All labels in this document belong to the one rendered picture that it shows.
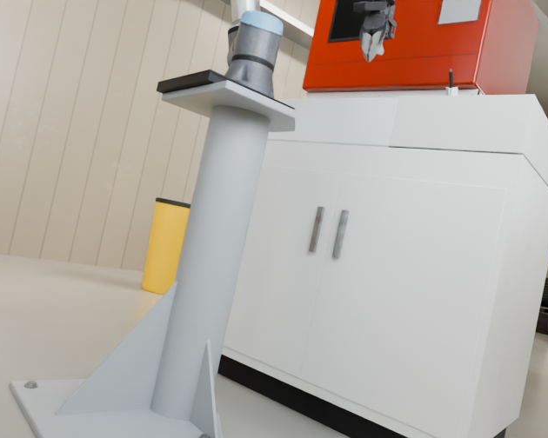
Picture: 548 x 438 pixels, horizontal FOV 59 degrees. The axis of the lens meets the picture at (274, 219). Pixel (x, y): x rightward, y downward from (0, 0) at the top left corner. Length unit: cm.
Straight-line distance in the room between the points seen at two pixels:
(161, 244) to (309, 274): 176
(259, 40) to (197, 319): 72
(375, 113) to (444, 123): 21
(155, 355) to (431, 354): 69
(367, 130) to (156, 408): 95
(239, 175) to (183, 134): 294
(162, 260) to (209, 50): 198
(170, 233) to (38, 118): 127
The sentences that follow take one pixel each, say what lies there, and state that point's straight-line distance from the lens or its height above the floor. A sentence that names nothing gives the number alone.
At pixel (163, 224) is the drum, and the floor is 43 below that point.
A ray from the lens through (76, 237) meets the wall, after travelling 385.
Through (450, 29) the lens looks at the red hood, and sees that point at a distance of 219.
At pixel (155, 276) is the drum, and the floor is 10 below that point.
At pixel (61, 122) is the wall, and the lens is 379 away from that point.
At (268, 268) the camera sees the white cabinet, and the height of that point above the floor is 40.
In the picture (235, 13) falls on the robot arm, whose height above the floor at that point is 111.
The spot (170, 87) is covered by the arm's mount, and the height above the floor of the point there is 82.
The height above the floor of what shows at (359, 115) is 91.
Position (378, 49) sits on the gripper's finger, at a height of 113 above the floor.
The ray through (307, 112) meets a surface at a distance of 161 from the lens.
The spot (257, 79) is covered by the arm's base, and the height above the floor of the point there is 88.
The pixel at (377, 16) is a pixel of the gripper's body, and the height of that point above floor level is 123.
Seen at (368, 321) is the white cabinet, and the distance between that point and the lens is 138.
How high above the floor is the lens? 51
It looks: 2 degrees up
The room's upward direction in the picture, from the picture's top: 12 degrees clockwise
